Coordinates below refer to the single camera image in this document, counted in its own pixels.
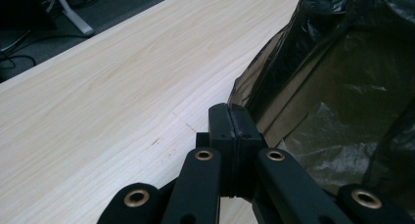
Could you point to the black plastic garbage bag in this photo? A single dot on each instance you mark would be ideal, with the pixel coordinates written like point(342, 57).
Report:
point(326, 87)

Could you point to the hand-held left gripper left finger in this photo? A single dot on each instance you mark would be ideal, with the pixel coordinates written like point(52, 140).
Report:
point(221, 136)

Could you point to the white metal stand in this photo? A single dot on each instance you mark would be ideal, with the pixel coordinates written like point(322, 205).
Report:
point(76, 20)

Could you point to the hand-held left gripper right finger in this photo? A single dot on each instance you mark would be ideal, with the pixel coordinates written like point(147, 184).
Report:
point(246, 132)

